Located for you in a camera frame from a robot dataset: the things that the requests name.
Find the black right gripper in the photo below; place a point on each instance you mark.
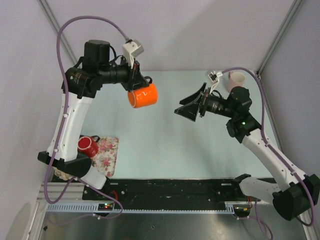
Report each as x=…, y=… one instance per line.
x=194, y=96

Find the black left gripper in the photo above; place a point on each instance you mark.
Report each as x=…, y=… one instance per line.
x=136, y=80

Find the orange mug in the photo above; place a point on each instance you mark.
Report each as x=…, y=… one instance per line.
x=143, y=97

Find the pink mug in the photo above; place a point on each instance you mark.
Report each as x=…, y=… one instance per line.
x=235, y=79

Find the red mug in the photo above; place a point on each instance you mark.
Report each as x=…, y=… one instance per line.
x=88, y=146

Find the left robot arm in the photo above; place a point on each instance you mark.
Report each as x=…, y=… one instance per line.
x=93, y=70

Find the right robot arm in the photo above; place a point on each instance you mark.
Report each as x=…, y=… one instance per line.
x=294, y=192

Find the floral pattern tray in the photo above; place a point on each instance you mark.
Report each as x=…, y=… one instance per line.
x=105, y=160

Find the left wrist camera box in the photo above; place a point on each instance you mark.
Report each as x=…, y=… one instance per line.
x=131, y=50

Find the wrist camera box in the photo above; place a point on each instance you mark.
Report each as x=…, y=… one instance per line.
x=214, y=77
x=131, y=50

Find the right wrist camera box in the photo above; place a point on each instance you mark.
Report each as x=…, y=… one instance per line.
x=214, y=77

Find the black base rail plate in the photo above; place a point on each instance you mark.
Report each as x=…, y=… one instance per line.
x=169, y=194

